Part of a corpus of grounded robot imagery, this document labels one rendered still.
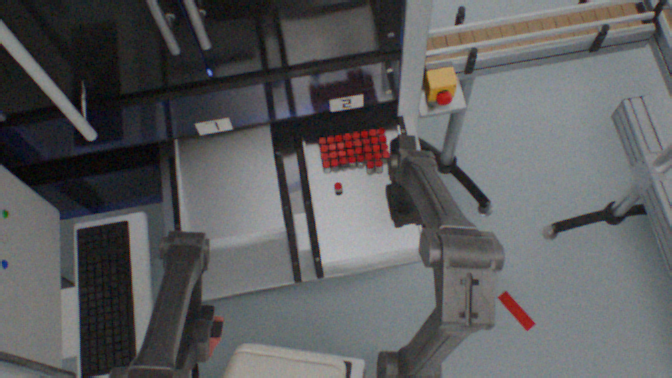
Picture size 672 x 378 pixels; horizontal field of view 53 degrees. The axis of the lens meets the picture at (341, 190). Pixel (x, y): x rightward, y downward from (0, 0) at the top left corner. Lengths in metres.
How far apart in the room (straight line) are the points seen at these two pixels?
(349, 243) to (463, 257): 0.80
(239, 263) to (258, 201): 0.17
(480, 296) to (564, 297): 1.74
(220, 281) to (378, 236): 0.41
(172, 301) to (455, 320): 0.44
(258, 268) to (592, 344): 1.40
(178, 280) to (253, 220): 0.65
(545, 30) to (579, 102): 1.05
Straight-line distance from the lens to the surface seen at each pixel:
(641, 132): 2.39
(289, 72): 1.57
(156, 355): 1.02
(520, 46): 1.97
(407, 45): 1.57
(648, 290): 2.80
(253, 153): 1.85
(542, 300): 2.67
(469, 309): 0.96
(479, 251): 0.96
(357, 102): 1.74
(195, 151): 1.89
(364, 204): 1.76
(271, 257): 1.74
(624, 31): 2.07
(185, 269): 1.18
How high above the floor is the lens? 2.53
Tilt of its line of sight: 68 degrees down
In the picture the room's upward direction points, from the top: 6 degrees counter-clockwise
